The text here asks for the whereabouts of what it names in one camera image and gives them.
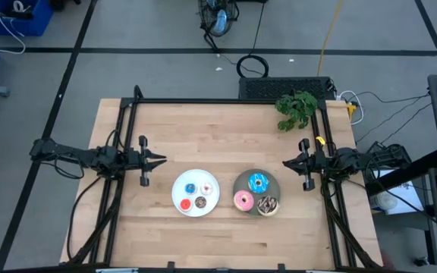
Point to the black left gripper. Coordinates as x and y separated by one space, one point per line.
134 159

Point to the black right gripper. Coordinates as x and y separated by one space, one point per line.
317 162

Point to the small blue donut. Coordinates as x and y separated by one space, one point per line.
187 188

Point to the large blue donut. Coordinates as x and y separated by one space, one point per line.
253 180

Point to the large chocolate donut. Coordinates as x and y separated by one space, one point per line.
262 203

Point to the small red donut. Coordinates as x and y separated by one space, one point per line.
183 204

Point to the small white sprinkled donut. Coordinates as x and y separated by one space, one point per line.
203 188

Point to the small chocolate donut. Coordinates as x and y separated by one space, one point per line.
197 202

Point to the large pink donut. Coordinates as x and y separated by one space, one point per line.
238 198

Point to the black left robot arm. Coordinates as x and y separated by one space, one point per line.
70 154

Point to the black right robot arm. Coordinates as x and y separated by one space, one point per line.
355 159

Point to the grey plate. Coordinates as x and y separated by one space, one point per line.
273 186

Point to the yellow tag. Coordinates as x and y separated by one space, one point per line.
320 140

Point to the white plate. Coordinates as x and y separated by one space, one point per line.
195 176

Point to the green leafy plant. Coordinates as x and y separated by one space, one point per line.
298 108

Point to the yellow power plug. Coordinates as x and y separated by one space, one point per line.
351 109

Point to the clear plastic cup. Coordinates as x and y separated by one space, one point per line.
387 201

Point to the black table clamp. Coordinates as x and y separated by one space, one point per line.
170 265
280 267

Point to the black desk leg bar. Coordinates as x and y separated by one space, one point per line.
404 174

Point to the silver metal bar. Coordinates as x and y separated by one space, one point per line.
116 270

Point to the white paper sheet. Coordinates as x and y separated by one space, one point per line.
408 197

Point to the black floor fan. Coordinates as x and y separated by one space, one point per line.
218 21

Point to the large blue plastic bin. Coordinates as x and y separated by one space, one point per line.
32 22

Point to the black aluminium frame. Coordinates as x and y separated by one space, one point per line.
203 101

